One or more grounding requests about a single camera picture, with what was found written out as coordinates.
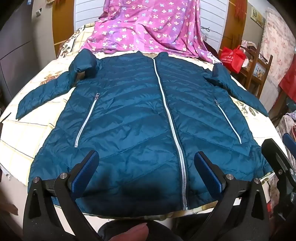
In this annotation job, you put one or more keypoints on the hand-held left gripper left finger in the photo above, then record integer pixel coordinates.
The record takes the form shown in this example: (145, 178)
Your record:
(84, 172)

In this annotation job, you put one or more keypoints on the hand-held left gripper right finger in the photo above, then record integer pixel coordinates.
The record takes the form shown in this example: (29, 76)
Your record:
(208, 176)

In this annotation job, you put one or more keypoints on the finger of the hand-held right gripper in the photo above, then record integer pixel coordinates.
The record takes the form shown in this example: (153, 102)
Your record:
(275, 157)
(290, 141)

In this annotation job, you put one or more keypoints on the teal puffer jacket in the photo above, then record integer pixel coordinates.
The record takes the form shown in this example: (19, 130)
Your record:
(138, 115)

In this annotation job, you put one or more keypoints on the person's left hand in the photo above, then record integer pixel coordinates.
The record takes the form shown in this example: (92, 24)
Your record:
(131, 233)

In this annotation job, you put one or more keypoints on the red cloth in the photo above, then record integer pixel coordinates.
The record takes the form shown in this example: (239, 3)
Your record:
(289, 81)

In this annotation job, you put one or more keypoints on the person's dark clothing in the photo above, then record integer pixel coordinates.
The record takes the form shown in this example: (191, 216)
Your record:
(166, 229)

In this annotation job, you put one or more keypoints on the wooden chair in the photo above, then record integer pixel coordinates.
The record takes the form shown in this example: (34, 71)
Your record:
(263, 69)

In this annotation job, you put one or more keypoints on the floral lace curtain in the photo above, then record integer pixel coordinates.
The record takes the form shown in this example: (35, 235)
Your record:
(279, 46)

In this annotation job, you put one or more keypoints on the cream floral checked bed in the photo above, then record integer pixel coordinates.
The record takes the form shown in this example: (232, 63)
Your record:
(34, 85)

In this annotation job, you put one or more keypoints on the red shopping bag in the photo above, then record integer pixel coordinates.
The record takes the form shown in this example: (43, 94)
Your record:
(232, 59)

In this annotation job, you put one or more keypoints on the grey refrigerator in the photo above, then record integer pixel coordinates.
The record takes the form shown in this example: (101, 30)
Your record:
(18, 46)

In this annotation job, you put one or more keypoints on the pink floral bed sheet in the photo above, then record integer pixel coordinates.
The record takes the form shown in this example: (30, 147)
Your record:
(150, 25)

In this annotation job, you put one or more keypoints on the small framed wall picture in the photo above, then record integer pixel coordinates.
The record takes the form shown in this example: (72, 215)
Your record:
(257, 15)

